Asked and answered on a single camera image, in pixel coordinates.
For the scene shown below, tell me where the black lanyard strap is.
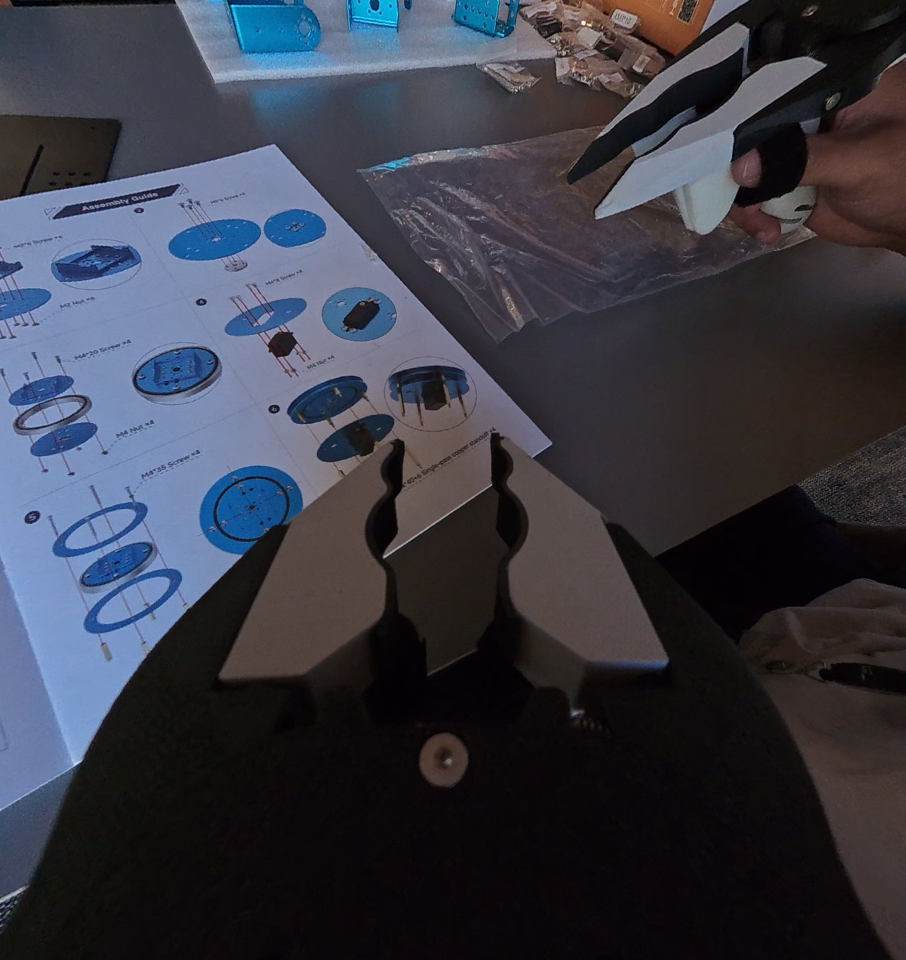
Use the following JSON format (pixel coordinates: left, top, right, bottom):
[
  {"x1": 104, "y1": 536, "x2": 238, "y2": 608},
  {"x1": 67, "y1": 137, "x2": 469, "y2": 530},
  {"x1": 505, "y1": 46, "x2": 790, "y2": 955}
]
[{"x1": 820, "y1": 660, "x2": 906, "y2": 699}]

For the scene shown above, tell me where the clear plastic bag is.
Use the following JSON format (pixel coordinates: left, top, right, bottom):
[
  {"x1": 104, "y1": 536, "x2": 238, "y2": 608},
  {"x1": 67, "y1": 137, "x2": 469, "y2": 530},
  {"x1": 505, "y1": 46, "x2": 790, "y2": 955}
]
[{"x1": 359, "y1": 127, "x2": 814, "y2": 345}]

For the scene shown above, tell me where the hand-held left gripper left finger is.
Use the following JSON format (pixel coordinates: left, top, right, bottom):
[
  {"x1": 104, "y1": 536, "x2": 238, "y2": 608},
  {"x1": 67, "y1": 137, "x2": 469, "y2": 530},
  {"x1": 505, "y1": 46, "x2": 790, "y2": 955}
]
[{"x1": 219, "y1": 438, "x2": 429, "y2": 725}]

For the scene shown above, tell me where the white foam sheet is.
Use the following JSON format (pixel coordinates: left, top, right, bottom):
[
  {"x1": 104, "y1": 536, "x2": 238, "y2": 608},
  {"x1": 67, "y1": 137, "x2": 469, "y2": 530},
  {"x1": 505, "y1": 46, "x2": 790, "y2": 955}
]
[{"x1": 175, "y1": 0, "x2": 566, "y2": 84}]

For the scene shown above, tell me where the assembly instruction booklet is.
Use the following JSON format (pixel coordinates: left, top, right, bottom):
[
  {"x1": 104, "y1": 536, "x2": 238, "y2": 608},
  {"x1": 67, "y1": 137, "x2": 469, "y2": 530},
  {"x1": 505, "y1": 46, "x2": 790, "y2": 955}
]
[{"x1": 0, "y1": 144, "x2": 553, "y2": 830}]

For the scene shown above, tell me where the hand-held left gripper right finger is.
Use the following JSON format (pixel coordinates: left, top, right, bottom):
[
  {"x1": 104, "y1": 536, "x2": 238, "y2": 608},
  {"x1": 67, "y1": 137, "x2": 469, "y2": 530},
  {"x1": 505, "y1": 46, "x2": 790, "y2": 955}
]
[{"x1": 477, "y1": 433, "x2": 669, "y2": 725}]

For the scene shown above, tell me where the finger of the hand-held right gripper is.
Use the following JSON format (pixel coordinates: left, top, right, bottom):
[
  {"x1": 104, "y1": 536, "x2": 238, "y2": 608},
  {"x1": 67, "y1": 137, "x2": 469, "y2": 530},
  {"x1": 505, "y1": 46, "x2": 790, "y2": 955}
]
[
  {"x1": 567, "y1": 22, "x2": 754, "y2": 186},
  {"x1": 594, "y1": 58, "x2": 830, "y2": 221}
]

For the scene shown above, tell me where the pile of small hardware bags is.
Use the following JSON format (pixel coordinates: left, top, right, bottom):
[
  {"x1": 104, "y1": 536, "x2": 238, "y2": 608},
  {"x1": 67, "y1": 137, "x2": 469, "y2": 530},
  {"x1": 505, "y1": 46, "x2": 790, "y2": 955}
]
[{"x1": 477, "y1": 0, "x2": 667, "y2": 99}]

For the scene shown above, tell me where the black perforated plate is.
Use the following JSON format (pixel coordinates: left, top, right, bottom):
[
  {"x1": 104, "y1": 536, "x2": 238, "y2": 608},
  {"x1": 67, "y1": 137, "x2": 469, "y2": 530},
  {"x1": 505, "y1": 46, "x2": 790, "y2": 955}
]
[{"x1": 0, "y1": 114, "x2": 122, "y2": 205}]

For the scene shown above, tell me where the grey desk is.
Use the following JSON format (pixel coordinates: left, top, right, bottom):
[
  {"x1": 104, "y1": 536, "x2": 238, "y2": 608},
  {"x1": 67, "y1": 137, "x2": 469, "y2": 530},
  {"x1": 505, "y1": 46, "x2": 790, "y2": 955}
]
[{"x1": 0, "y1": 0, "x2": 906, "y2": 901}]

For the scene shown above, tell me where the person's right hand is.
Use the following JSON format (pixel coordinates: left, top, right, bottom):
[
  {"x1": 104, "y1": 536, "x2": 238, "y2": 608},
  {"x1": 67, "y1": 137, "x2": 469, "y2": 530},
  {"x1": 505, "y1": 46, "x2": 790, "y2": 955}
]
[{"x1": 726, "y1": 58, "x2": 906, "y2": 274}]

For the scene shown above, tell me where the orange and white cardboard box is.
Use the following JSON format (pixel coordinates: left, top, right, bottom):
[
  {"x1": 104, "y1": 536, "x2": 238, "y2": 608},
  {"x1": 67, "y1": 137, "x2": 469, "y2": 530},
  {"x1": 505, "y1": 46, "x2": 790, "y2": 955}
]
[{"x1": 595, "y1": 0, "x2": 716, "y2": 57}]

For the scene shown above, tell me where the row of long blue brackets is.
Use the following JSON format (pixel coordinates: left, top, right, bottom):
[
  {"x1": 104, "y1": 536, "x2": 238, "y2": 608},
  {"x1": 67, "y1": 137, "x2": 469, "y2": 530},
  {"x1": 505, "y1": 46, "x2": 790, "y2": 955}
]
[{"x1": 224, "y1": 0, "x2": 322, "y2": 54}]

